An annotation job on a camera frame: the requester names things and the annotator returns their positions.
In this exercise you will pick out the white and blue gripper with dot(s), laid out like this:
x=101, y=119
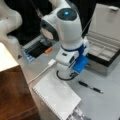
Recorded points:
x=71, y=58

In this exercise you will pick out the black and silver case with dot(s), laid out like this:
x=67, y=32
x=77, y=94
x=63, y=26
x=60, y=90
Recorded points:
x=104, y=39

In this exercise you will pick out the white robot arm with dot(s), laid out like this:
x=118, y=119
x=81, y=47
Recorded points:
x=63, y=23

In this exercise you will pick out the black pen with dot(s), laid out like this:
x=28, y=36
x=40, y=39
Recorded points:
x=88, y=86

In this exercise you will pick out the orange object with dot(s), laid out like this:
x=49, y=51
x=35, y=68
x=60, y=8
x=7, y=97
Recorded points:
x=47, y=51

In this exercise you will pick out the white spiral notebook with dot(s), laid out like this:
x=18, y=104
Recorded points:
x=57, y=95

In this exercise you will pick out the white cable adapter block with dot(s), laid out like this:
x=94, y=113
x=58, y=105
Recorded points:
x=51, y=62

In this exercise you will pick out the metal rail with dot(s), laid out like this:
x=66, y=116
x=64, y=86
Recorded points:
x=35, y=42

